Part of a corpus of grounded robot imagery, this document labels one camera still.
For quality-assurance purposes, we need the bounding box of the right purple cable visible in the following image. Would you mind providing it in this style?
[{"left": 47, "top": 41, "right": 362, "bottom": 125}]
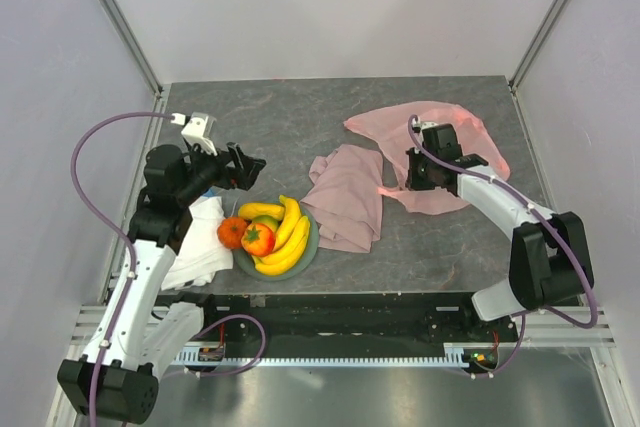
[{"left": 407, "top": 114, "right": 599, "bottom": 331}]

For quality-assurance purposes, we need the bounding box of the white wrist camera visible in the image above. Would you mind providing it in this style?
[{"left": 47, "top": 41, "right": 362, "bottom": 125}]
[
  {"left": 181, "top": 112, "right": 218, "bottom": 156},
  {"left": 412, "top": 121, "right": 438, "bottom": 133}
]

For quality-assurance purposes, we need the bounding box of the yellow banana bunch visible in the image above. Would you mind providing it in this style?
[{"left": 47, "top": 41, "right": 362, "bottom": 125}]
[{"left": 253, "top": 195, "right": 311, "bottom": 277}]

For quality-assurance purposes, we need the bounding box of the aluminium frame post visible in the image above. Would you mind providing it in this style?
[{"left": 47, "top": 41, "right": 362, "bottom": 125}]
[
  {"left": 99, "top": 0, "right": 164, "bottom": 97},
  {"left": 508, "top": 0, "right": 570, "bottom": 94}
]

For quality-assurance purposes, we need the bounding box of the mauve folded cloth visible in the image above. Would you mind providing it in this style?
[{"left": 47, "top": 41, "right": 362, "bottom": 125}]
[{"left": 301, "top": 144, "right": 383, "bottom": 253}]

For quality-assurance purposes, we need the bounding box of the right aluminium frame post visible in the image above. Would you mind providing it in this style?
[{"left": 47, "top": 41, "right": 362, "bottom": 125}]
[{"left": 508, "top": 0, "right": 570, "bottom": 94}]

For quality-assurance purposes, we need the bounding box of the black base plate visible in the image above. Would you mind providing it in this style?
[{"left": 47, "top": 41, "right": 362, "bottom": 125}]
[{"left": 155, "top": 292, "right": 518, "bottom": 345}]

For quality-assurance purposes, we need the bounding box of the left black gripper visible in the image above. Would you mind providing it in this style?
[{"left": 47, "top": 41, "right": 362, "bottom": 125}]
[{"left": 176, "top": 139, "right": 265, "bottom": 205}]

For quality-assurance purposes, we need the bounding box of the purple cable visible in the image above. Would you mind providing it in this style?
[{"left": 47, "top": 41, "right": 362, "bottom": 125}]
[
  {"left": 69, "top": 111, "right": 174, "bottom": 418},
  {"left": 407, "top": 114, "right": 599, "bottom": 331}
]

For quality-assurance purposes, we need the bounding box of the left aluminium frame post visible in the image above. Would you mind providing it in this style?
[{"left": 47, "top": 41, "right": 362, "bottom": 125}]
[{"left": 99, "top": 0, "right": 164, "bottom": 97}]

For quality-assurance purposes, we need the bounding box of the grey-green plate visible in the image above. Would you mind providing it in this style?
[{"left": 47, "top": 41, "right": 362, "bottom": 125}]
[{"left": 232, "top": 206, "right": 319, "bottom": 282}]

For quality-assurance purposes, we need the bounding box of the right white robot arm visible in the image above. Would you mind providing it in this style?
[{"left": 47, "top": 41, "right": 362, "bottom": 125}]
[{"left": 406, "top": 116, "right": 599, "bottom": 341}]

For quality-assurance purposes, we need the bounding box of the white slotted cable duct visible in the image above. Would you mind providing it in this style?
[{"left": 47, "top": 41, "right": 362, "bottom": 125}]
[{"left": 171, "top": 345, "right": 469, "bottom": 369}]

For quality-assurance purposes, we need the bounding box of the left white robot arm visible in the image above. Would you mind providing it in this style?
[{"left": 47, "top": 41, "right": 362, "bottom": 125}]
[{"left": 57, "top": 143, "right": 266, "bottom": 425}]

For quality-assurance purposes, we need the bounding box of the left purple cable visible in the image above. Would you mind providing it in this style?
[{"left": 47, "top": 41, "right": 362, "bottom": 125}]
[{"left": 69, "top": 111, "right": 174, "bottom": 418}]

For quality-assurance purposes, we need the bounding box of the orange tangerine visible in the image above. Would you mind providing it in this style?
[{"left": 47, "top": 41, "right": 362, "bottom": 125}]
[{"left": 216, "top": 217, "right": 249, "bottom": 250}]

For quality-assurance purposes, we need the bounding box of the yellow mango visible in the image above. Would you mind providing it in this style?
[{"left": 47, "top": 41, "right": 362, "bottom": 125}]
[{"left": 238, "top": 202, "right": 285, "bottom": 221}]

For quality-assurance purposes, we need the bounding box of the pink plastic bag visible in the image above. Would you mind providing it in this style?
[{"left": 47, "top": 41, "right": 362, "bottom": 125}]
[{"left": 344, "top": 101, "right": 511, "bottom": 216}]

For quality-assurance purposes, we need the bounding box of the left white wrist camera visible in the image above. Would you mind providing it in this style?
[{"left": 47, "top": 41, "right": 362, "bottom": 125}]
[{"left": 181, "top": 112, "right": 218, "bottom": 156}]

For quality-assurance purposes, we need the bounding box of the red-yellow apple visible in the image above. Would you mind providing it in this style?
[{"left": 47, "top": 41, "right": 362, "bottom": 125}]
[{"left": 241, "top": 223, "right": 276, "bottom": 257}]

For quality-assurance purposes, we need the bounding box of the white cloth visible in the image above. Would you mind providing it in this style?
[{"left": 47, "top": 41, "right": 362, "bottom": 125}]
[{"left": 161, "top": 196, "right": 233, "bottom": 291}]

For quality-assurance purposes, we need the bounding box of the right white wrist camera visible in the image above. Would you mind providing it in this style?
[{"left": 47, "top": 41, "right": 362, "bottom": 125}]
[{"left": 412, "top": 121, "right": 438, "bottom": 133}]

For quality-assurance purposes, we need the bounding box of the aluminium rail front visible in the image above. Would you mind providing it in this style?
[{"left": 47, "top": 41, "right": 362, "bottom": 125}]
[{"left": 70, "top": 306, "right": 615, "bottom": 348}]

